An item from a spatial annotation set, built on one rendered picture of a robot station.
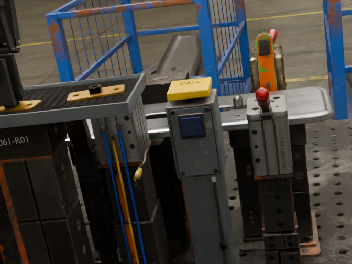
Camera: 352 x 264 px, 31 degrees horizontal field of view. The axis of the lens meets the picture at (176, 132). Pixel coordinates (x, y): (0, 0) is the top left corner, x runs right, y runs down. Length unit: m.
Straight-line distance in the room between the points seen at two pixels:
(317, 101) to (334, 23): 1.66
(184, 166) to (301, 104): 0.39
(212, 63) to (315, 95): 1.76
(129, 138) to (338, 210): 0.58
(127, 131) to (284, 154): 0.27
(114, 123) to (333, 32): 1.93
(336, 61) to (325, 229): 1.61
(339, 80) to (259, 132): 1.91
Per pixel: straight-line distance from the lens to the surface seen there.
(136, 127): 1.10
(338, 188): 1.58
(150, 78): 1.47
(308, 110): 1.22
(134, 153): 1.11
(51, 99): 0.98
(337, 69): 2.96
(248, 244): 1.38
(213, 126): 0.90
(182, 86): 0.92
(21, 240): 1.05
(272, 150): 1.09
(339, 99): 3.00
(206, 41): 3.00
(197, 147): 0.91
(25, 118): 0.92
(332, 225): 1.43
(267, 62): 1.38
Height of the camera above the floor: 1.43
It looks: 21 degrees down
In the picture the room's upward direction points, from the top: 9 degrees counter-clockwise
